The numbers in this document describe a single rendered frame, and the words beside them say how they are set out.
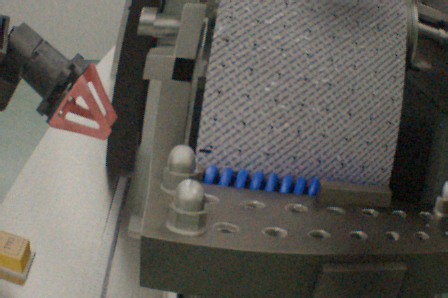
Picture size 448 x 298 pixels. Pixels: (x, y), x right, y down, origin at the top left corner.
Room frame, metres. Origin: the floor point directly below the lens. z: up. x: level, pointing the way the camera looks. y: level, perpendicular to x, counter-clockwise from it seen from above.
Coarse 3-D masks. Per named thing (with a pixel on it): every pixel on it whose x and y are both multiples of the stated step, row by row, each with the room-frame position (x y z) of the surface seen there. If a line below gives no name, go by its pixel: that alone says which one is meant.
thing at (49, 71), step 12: (48, 48) 0.76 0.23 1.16; (36, 60) 0.74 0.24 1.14; (48, 60) 0.75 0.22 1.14; (60, 60) 0.76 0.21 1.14; (72, 60) 0.77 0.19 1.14; (24, 72) 0.74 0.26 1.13; (36, 72) 0.74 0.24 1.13; (48, 72) 0.74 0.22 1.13; (60, 72) 0.72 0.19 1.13; (36, 84) 0.74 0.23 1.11; (48, 84) 0.74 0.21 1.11; (60, 84) 0.72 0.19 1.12; (48, 96) 0.72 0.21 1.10
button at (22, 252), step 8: (0, 232) 0.69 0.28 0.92; (8, 232) 0.70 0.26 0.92; (0, 240) 0.66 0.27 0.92; (8, 240) 0.67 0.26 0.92; (16, 240) 0.68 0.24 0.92; (24, 240) 0.69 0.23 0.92; (0, 248) 0.64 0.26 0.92; (8, 248) 0.65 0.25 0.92; (16, 248) 0.66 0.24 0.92; (24, 248) 0.67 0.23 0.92; (0, 256) 0.63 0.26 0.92; (8, 256) 0.63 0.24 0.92; (16, 256) 0.64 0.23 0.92; (24, 256) 0.66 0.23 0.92; (0, 264) 0.63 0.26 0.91; (8, 264) 0.63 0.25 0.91; (16, 264) 0.63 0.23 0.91; (24, 264) 0.65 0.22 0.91
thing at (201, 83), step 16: (192, 128) 0.85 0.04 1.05; (400, 128) 0.86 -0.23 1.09; (416, 128) 0.86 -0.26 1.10; (192, 144) 0.85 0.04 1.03; (400, 144) 0.86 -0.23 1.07; (416, 144) 0.86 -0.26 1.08; (400, 160) 0.86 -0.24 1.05; (416, 160) 0.86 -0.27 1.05; (400, 176) 0.86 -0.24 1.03; (416, 176) 0.86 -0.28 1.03; (400, 192) 0.86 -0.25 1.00; (416, 192) 0.86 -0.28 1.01
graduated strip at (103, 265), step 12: (120, 180) 1.05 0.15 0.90; (120, 192) 1.00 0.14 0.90; (120, 204) 0.95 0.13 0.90; (108, 216) 0.90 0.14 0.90; (120, 216) 0.91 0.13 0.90; (108, 228) 0.85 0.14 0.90; (108, 240) 0.82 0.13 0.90; (108, 252) 0.78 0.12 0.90; (96, 264) 0.73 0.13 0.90; (108, 264) 0.74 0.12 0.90; (96, 276) 0.70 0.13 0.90; (108, 276) 0.71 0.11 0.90; (96, 288) 0.66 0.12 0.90
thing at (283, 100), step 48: (240, 48) 0.78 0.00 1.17; (288, 48) 0.78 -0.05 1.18; (336, 48) 0.78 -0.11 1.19; (240, 96) 0.78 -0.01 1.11; (288, 96) 0.78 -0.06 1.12; (336, 96) 0.78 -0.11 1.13; (384, 96) 0.79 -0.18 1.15; (240, 144) 0.78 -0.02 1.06; (288, 144) 0.78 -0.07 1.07; (336, 144) 0.78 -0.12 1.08; (384, 144) 0.79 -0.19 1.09
